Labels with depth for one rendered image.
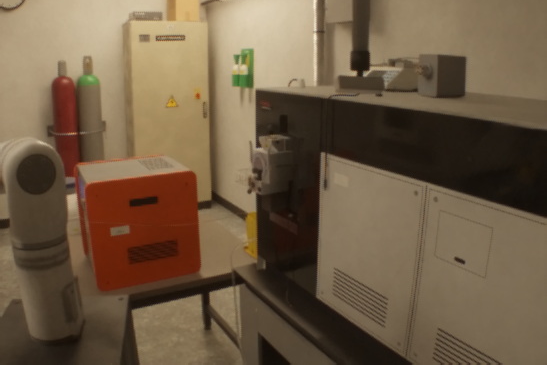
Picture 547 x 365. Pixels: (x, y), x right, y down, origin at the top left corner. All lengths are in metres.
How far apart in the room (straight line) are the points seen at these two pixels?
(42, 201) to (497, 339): 0.88
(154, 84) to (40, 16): 1.31
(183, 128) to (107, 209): 2.97
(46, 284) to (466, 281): 0.80
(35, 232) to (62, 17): 4.06
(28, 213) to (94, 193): 0.96
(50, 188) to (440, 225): 0.77
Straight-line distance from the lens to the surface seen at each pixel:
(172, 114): 4.51
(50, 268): 0.73
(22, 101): 4.65
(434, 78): 1.33
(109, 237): 1.70
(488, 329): 1.02
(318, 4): 3.12
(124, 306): 0.88
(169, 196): 1.71
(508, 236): 0.93
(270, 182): 1.43
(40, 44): 4.65
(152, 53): 4.43
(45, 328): 0.78
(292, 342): 1.55
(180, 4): 4.57
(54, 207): 0.71
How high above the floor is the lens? 1.53
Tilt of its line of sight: 12 degrees down
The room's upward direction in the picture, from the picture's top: straight up
